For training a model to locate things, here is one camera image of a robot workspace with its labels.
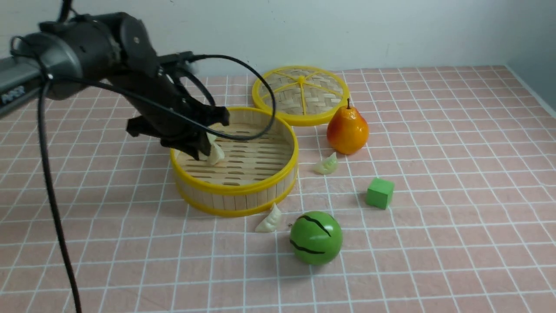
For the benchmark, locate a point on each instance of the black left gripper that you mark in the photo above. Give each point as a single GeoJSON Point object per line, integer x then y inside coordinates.
{"type": "Point", "coordinates": [163, 122]}

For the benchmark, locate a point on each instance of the white dumpling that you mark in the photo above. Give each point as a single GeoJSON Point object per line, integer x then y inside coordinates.
{"type": "Point", "coordinates": [216, 153]}
{"type": "Point", "coordinates": [271, 222]}

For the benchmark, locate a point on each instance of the bamboo steamer tray yellow rim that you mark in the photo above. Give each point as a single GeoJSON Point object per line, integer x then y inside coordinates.
{"type": "Point", "coordinates": [251, 177]}

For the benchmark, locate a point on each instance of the greenish dumpling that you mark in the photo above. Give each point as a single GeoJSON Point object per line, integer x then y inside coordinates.
{"type": "Point", "coordinates": [326, 166]}

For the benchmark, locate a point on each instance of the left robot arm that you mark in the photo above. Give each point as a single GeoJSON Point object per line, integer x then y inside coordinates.
{"type": "Point", "coordinates": [115, 47]}

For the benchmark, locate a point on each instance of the bamboo steamer lid yellow rim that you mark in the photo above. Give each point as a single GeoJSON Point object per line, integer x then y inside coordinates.
{"type": "Point", "coordinates": [305, 96]}

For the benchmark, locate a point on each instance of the orange toy pear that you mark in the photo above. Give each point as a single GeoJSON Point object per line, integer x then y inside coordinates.
{"type": "Point", "coordinates": [347, 131]}

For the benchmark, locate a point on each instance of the green toy watermelon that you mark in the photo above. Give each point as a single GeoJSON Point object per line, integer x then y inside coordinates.
{"type": "Point", "coordinates": [316, 238]}

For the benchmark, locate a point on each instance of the green cube block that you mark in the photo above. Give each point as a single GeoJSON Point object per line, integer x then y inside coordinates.
{"type": "Point", "coordinates": [380, 193]}

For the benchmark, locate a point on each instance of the pink checkered tablecloth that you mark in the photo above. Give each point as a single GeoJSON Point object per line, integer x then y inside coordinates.
{"type": "Point", "coordinates": [470, 227]}

